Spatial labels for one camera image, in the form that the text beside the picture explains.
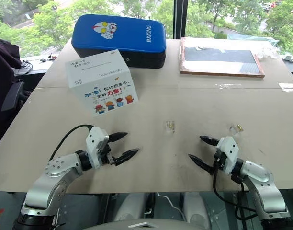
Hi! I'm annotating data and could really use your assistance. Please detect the black cable bundle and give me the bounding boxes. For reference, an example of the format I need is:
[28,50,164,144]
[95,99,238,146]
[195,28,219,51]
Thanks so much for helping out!
[14,59,34,76]

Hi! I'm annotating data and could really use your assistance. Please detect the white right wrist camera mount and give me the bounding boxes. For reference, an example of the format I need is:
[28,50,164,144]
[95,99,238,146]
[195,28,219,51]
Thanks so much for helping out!
[215,136,240,174]

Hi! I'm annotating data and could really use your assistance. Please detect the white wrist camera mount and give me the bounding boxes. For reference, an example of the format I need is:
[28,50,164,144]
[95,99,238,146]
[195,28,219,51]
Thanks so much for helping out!
[85,126,110,168]
[215,136,240,174]

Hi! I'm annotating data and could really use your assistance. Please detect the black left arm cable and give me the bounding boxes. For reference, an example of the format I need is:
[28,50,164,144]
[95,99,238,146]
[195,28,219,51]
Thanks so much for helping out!
[48,124,94,162]

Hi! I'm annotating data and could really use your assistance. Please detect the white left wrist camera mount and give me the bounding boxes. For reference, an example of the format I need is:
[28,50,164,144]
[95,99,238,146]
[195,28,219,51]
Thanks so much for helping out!
[85,126,110,168]

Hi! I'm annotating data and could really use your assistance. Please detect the wood framed board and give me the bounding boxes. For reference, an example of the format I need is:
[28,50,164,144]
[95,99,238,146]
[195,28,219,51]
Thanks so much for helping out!
[179,37,266,78]

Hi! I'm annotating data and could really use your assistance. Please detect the black office chair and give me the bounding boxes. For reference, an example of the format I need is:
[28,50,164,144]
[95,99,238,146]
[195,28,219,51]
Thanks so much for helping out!
[0,34,32,150]

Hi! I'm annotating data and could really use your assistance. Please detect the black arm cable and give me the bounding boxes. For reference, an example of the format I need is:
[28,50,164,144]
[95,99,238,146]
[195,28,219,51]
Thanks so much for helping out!
[48,124,94,162]
[213,165,260,220]

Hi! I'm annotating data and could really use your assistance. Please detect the clear tape strip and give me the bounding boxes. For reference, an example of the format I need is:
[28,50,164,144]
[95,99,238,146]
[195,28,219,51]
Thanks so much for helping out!
[278,82,293,92]

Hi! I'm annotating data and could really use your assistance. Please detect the blue cartoon kick pad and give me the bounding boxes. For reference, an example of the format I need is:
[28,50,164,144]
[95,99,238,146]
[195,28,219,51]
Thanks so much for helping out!
[71,14,167,69]

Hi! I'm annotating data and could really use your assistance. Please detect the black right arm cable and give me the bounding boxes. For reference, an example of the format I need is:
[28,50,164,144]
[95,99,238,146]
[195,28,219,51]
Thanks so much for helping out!
[213,165,260,220]

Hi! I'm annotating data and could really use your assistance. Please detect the white cartoon printed box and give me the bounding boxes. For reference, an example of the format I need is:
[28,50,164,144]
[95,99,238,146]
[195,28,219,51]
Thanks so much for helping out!
[65,49,140,118]

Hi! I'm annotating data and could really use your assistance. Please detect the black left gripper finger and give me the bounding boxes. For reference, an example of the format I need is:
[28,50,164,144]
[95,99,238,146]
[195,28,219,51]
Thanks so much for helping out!
[109,131,129,142]
[112,148,140,167]

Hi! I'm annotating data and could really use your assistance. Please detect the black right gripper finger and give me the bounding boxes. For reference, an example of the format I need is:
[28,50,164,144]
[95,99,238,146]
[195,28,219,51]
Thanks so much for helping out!
[199,135,220,146]
[188,153,214,176]

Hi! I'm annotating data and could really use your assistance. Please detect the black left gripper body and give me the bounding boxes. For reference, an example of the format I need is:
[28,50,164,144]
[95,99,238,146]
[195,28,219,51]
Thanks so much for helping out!
[98,137,117,167]

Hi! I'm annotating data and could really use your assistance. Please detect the crumpled clear plastic bag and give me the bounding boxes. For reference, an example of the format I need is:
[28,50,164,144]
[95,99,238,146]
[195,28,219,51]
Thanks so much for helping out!
[255,43,285,60]

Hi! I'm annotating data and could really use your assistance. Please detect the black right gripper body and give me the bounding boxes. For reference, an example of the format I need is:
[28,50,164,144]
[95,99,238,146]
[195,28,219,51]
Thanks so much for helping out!
[210,146,227,177]

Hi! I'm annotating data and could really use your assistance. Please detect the thin white cable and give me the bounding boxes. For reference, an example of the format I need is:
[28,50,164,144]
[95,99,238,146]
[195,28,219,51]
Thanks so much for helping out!
[157,191,186,221]

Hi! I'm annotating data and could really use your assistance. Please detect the pale grey rounded shape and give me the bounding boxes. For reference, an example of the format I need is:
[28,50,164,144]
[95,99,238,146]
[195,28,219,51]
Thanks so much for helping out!
[183,191,212,229]
[113,193,152,222]

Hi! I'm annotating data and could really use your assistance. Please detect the small red black clips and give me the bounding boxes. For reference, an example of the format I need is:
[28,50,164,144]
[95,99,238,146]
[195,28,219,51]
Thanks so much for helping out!
[37,54,58,63]

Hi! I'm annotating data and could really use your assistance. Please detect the black window frame post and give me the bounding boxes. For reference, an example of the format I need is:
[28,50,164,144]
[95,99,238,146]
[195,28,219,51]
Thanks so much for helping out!
[173,0,188,40]

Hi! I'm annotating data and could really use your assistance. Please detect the small clear object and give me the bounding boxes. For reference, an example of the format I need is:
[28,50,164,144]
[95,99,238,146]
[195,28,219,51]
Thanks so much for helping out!
[228,124,244,135]
[165,119,176,134]

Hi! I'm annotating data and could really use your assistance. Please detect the grey robot torso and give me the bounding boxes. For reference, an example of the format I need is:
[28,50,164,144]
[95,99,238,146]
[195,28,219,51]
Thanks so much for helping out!
[83,218,211,230]

